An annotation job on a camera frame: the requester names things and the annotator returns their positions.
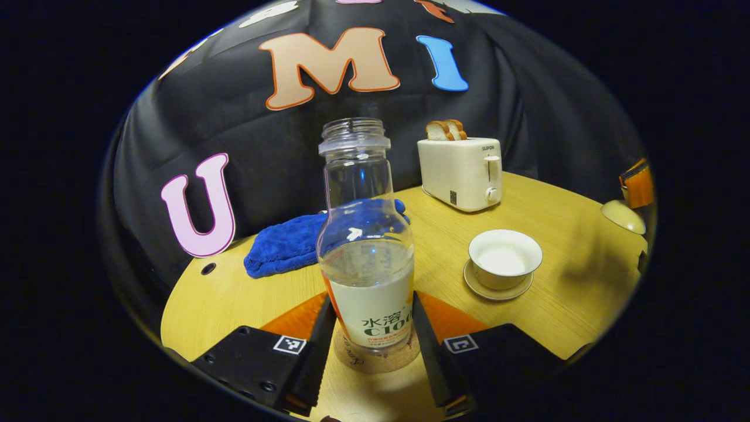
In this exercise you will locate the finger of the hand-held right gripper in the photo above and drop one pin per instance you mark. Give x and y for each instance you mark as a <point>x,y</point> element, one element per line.
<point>640,187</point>

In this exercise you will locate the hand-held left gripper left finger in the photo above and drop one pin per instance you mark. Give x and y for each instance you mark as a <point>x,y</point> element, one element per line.
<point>313,363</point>

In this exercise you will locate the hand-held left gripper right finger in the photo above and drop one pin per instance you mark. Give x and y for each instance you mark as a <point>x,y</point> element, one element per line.
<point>436,369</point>

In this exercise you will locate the white teacup lid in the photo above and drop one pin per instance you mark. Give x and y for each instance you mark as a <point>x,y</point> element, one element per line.
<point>624,215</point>

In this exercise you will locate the round cork coaster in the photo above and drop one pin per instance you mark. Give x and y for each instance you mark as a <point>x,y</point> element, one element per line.
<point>375,363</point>

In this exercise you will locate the clear plastic water bottle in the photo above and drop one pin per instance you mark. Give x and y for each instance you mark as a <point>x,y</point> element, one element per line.
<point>366,275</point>

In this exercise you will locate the white teacup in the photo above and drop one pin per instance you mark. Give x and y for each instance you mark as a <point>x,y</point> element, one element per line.
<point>504,258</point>

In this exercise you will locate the white saucer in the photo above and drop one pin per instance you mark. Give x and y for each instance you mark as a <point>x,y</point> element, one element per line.
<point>498,295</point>

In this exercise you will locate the blue folded towel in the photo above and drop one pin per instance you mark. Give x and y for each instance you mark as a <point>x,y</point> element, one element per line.
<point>281,246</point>

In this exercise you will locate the cream white toaster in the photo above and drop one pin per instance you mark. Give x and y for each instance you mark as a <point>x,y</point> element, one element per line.
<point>457,176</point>

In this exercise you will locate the toasted bread slice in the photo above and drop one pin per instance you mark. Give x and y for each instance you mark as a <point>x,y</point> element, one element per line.
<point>436,132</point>
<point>459,129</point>

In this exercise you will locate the black backdrop cloth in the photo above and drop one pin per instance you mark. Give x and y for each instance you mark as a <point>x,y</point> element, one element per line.
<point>263,152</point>

